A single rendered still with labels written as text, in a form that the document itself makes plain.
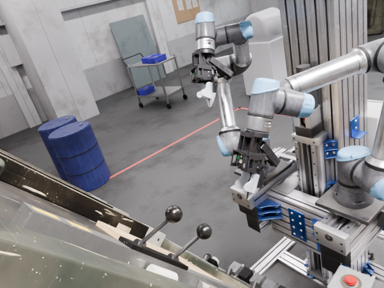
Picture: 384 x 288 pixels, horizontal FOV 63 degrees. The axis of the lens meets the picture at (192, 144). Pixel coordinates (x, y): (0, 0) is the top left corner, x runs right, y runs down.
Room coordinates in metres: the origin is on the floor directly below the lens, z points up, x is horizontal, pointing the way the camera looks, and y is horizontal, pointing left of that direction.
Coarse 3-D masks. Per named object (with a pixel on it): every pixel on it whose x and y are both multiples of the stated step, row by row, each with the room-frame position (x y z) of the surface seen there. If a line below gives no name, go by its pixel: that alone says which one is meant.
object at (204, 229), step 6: (198, 228) 0.59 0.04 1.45; (204, 228) 0.59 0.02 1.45; (210, 228) 0.59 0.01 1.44; (198, 234) 0.58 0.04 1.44; (204, 234) 0.58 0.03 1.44; (210, 234) 0.58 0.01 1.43; (192, 240) 0.59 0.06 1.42; (186, 246) 0.59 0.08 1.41; (180, 252) 0.58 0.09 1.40; (174, 258) 0.58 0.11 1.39
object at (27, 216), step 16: (32, 208) 0.45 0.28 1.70; (16, 224) 0.43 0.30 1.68; (32, 224) 0.42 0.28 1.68; (48, 224) 0.44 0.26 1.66; (64, 224) 0.45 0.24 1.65; (64, 240) 0.44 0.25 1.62; (80, 240) 0.46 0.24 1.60; (96, 240) 0.47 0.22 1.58; (112, 240) 0.50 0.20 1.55; (112, 256) 0.48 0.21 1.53; (128, 256) 0.50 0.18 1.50; (144, 256) 0.52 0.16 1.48; (176, 272) 0.56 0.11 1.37; (192, 272) 0.59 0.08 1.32
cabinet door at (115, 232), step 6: (102, 222) 0.96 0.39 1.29; (102, 228) 0.92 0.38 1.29; (108, 228) 0.90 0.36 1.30; (114, 228) 0.96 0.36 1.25; (114, 234) 0.86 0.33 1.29; (120, 234) 0.85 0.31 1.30; (126, 234) 0.96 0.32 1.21; (132, 240) 0.85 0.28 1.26; (150, 246) 0.96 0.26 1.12; (156, 246) 1.04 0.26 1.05; (162, 252) 0.97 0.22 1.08; (168, 252) 1.04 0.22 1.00; (180, 258) 1.05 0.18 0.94; (186, 264) 0.95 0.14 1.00; (192, 264) 1.03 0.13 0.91; (198, 270) 0.93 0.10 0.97; (210, 276) 0.92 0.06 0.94
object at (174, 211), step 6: (168, 210) 0.55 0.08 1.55; (174, 210) 0.54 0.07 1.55; (180, 210) 0.55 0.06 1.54; (168, 216) 0.54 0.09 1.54; (174, 216) 0.54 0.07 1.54; (180, 216) 0.54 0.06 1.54; (162, 222) 0.55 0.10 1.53; (174, 222) 0.54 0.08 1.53; (156, 228) 0.55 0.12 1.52; (150, 234) 0.54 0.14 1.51; (138, 240) 0.54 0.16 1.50; (144, 240) 0.54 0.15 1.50; (144, 246) 0.54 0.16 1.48
